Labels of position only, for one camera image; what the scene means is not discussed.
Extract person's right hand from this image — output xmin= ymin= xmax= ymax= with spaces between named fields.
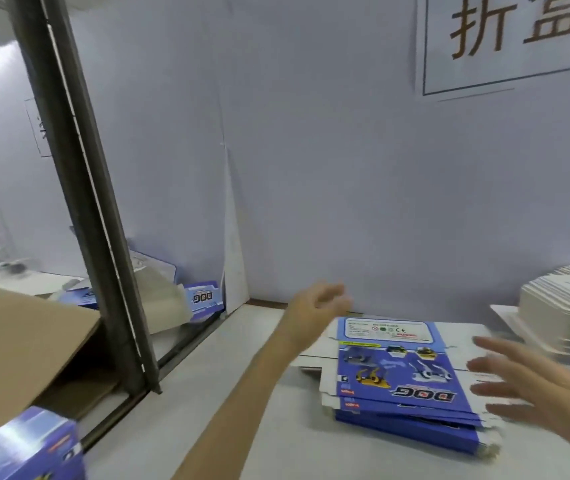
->
xmin=467 ymin=337 xmax=570 ymax=465

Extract person's left hand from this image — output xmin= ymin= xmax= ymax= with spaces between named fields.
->
xmin=282 ymin=282 xmax=354 ymax=352

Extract person's left forearm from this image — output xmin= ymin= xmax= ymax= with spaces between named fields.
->
xmin=171 ymin=322 xmax=312 ymax=480

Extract stack of white cardboard inserts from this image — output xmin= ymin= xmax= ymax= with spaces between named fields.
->
xmin=489 ymin=265 xmax=570 ymax=369

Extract stack of flat blue cartons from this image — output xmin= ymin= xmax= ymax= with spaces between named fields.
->
xmin=297 ymin=317 xmax=505 ymax=459

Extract folded blue toy box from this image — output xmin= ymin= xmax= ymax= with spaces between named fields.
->
xmin=55 ymin=279 xmax=101 ymax=311
xmin=184 ymin=281 xmax=226 ymax=321
xmin=0 ymin=406 xmax=87 ymax=480

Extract white paper sign black characters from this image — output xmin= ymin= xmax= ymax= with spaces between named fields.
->
xmin=415 ymin=0 xmax=570 ymax=98

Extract brown cardboard box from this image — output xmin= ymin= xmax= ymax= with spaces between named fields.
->
xmin=0 ymin=288 xmax=118 ymax=448

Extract dark metal frame post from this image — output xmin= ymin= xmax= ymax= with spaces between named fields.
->
xmin=4 ymin=0 xmax=162 ymax=395

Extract small white wall sign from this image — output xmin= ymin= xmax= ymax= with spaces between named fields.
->
xmin=24 ymin=97 xmax=55 ymax=158

